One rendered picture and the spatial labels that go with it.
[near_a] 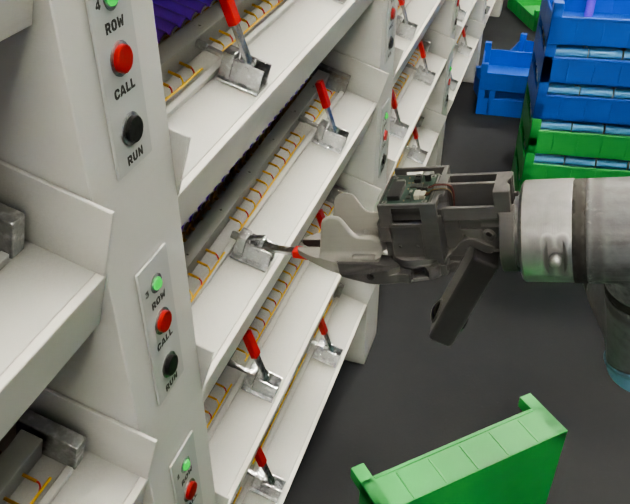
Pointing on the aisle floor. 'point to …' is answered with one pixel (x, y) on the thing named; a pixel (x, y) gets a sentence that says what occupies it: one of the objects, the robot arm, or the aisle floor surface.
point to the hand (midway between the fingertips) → (315, 252)
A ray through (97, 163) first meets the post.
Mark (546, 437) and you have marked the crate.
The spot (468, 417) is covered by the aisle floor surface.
